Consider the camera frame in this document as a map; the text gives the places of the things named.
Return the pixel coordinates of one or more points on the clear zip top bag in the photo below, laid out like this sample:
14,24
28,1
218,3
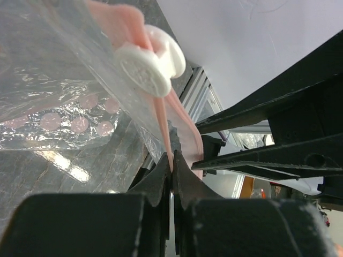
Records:
69,67

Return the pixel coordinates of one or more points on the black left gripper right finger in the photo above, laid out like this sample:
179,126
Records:
207,224

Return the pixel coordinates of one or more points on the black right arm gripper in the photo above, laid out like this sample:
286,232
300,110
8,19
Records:
307,155

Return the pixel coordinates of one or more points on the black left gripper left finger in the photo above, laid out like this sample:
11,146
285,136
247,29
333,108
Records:
134,223

